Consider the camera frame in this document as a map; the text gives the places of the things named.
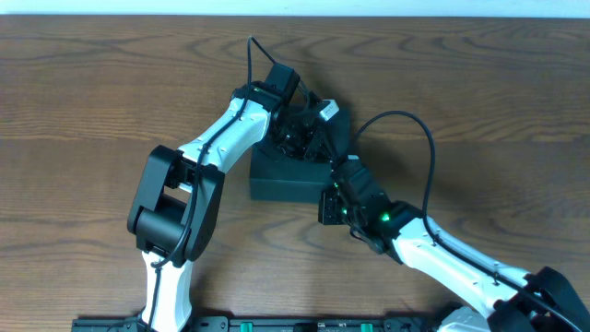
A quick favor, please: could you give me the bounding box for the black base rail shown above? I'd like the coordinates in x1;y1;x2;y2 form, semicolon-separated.
71;316;454;332

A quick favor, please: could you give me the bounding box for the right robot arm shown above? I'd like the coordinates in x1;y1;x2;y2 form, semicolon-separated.
318;156;589;331

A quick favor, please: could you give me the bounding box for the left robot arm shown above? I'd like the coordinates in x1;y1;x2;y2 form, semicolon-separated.
127;63;339;331

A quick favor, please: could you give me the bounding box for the black gift box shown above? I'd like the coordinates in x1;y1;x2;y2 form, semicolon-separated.
249;105;350;203

